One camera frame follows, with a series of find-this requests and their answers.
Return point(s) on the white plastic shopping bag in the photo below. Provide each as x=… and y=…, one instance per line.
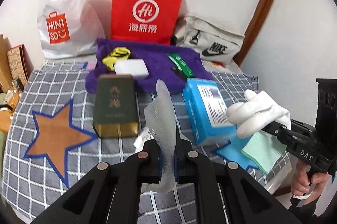
x=65, y=3

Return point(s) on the patterned gift box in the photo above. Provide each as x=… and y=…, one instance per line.
x=17, y=63

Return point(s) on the grey waist bag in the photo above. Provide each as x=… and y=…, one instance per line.
x=210, y=37

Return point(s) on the person's right forearm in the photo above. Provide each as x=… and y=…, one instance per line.
x=316, y=210

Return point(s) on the orange star patch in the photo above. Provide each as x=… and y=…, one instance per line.
x=58, y=139

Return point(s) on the grey checked blanket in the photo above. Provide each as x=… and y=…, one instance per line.
x=65, y=82

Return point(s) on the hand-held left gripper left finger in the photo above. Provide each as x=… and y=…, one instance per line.
x=154, y=160

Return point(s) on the clear mesh foam sleeve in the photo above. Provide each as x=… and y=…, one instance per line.
x=163, y=113

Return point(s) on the purple towel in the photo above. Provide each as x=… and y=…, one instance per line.
x=158, y=66

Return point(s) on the dark green tin box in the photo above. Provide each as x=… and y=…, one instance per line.
x=115, y=108

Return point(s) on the wooden bedside table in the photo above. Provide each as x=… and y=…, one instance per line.
x=8, y=124

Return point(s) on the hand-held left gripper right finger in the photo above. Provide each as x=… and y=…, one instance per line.
x=184, y=158

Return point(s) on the white glove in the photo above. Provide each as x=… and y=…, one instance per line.
x=252, y=113

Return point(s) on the blue tissue pack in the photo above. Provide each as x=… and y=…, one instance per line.
x=197, y=113

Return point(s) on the yellow black cloth band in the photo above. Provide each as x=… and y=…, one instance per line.
x=115, y=55

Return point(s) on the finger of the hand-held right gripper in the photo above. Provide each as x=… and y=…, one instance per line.
x=302, y=126
x=277, y=132

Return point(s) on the person's right hand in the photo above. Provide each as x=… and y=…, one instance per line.
x=300, y=182

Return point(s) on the green wet wipe packet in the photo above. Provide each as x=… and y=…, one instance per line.
x=181, y=63

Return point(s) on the white sponge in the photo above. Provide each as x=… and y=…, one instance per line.
x=131, y=67

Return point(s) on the mint green cloth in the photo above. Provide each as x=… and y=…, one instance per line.
x=263, y=153

